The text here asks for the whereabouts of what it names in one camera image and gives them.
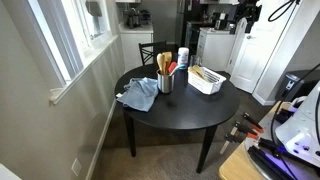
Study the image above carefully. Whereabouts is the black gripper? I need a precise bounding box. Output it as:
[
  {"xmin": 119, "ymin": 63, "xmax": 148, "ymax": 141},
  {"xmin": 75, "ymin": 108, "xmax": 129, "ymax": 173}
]
[{"xmin": 233, "ymin": 0, "xmax": 263, "ymax": 26}]

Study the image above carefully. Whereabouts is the red spatula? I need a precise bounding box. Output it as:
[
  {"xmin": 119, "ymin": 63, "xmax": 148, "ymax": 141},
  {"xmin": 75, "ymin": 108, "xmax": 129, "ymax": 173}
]
[{"xmin": 167, "ymin": 61, "xmax": 179, "ymax": 75}]

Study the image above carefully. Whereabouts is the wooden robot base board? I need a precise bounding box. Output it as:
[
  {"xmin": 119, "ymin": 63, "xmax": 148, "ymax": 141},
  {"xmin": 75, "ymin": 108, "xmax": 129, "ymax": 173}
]
[{"xmin": 218, "ymin": 101, "xmax": 291, "ymax": 180}]

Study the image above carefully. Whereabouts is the slotted wooden spatula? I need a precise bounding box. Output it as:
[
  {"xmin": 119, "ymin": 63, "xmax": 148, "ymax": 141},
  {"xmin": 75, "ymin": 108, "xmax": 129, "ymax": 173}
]
[{"xmin": 192, "ymin": 64, "xmax": 211, "ymax": 84}]

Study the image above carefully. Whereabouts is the white plastic basket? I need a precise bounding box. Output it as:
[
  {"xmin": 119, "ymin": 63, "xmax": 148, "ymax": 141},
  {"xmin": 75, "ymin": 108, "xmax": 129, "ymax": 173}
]
[{"xmin": 187, "ymin": 65, "xmax": 227, "ymax": 96}]

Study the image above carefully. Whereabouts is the teal silicone spatula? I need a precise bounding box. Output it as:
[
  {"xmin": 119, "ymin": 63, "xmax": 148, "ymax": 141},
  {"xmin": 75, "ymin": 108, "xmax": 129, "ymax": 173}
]
[{"xmin": 169, "ymin": 63, "xmax": 188, "ymax": 77}]

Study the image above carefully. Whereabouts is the black countertop appliance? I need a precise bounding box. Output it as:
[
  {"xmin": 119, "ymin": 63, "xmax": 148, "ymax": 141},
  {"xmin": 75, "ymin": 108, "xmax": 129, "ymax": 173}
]
[{"xmin": 213, "ymin": 12, "xmax": 231, "ymax": 31}]

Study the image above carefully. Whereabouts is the white panel door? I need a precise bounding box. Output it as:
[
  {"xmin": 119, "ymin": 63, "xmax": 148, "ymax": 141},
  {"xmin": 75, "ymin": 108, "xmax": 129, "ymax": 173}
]
[{"xmin": 229, "ymin": 0, "xmax": 301, "ymax": 94}]

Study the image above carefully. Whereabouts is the clear glass mug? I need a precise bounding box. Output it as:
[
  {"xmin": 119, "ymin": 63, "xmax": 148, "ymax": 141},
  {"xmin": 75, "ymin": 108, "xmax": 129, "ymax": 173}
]
[{"xmin": 189, "ymin": 54, "xmax": 203, "ymax": 68}]

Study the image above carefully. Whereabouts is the white wipes canister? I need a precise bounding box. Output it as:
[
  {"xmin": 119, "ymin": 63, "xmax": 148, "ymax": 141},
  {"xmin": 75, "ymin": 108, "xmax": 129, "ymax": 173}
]
[{"xmin": 177, "ymin": 46, "xmax": 190, "ymax": 67}]

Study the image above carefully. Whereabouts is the wooden spoon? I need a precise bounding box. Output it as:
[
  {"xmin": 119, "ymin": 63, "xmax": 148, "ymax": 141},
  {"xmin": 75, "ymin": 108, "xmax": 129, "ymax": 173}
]
[{"xmin": 188, "ymin": 66, "xmax": 206, "ymax": 83}]

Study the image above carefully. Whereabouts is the wooden utensils bundle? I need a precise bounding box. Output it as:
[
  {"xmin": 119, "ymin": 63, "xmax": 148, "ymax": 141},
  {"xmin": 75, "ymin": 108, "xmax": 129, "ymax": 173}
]
[{"xmin": 162, "ymin": 51, "xmax": 173, "ymax": 75}]

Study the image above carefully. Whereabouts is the black trash bin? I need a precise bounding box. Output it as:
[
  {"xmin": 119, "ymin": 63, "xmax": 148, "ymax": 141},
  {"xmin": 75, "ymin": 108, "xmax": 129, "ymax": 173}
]
[{"xmin": 275, "ymin": 69, "xmax": 320, "ymax": 103}]

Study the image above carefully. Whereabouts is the bamboo spoon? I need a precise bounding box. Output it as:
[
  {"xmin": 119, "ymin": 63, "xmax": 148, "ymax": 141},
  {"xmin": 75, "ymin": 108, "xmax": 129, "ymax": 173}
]
[{"xmin": 156, "ymin": 52, "xmax": 167, "ymax": 76}]

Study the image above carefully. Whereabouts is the black dining chair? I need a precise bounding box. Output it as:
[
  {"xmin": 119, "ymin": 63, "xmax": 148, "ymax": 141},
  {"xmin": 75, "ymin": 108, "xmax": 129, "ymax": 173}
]
[{"xmin": 138, "ymin": 40, "xmax": 168, "ymax": 67}]

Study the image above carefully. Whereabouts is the steel utensil cup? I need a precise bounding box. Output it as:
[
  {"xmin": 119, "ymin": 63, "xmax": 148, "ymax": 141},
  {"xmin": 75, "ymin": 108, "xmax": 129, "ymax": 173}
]
[{"xmin": 156, "ymin": 69, "xmax": 175, "ymax": 94}]

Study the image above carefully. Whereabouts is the black orange bar clamp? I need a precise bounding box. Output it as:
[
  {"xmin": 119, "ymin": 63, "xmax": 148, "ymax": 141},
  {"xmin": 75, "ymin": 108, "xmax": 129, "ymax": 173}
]
[
  {"xmin": 233, "ymin": 120, "xmax": 259, "ymax": 140},
  {"xmin": 242, "ymin": 112, "xmax": 264, "ymax": 134}
]

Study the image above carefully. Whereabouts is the black coffee maker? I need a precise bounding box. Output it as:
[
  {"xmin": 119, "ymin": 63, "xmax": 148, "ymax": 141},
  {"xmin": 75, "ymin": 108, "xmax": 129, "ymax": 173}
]
[{"xmin": 123, "ymin": 8, "xmax": 142, "ymax": 29}]

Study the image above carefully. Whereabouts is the round black table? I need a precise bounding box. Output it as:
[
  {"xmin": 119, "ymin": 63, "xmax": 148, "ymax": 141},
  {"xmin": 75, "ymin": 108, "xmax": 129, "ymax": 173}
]
[{"xmin": 114, "ymin": 63, "xmax": 241, "ymax": 174}]

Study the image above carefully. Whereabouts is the silver black bar clamp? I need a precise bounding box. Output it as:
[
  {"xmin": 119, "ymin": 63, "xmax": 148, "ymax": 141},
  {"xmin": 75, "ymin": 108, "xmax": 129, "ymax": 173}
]
[{"xmin": 219, "ymin": 132, "xmax": 244, "ymax": 155}]

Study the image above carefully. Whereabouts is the blue cloth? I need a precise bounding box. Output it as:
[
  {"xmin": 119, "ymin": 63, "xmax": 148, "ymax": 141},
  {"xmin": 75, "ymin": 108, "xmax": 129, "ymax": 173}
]
[{"xmin": 115, "ymin": 77, "xmax": 160, "ymax": 113}]

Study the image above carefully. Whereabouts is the white framed window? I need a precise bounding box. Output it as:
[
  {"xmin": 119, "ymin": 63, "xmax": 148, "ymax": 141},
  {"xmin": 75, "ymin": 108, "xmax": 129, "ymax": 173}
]
[{"xmin": 28, "ymin": 0, "xmax": 119, "ymax": 106}]

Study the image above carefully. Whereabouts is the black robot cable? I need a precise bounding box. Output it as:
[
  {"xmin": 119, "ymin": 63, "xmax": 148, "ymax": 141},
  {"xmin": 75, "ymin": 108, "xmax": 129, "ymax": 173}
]
[{"xmin": 267, "ymin": 0, "xmax": 320, "ymax": 144}]

